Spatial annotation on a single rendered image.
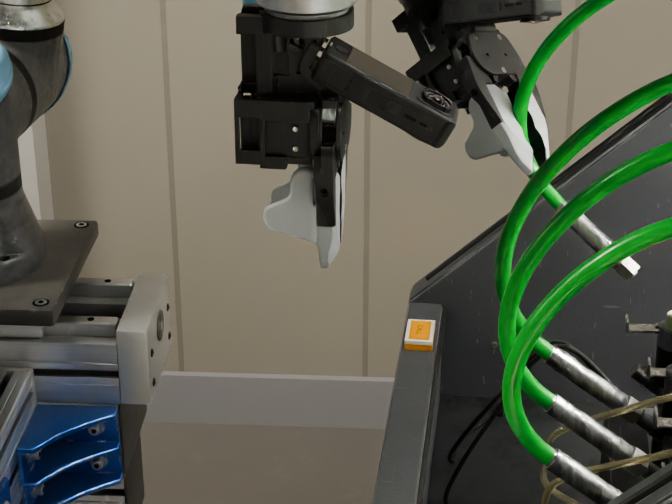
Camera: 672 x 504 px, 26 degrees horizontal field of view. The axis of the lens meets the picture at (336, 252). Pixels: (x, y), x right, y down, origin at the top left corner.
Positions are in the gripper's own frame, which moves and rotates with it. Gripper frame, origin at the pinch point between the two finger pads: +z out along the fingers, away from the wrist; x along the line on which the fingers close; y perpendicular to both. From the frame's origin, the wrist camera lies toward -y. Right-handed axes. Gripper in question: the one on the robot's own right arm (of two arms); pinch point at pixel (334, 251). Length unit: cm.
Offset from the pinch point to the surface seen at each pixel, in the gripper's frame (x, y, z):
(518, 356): 12.6, -15.0, 1.5
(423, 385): -24.4, -6.0, 26.3
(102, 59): -163, 68, 39
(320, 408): -165, 25, 116
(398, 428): -15.9, -4.2, 26.3
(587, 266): 12.4, -19.4, -5.8
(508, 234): -3.4, -13.8, -0.8
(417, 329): -34.1, -4.6, 25.0
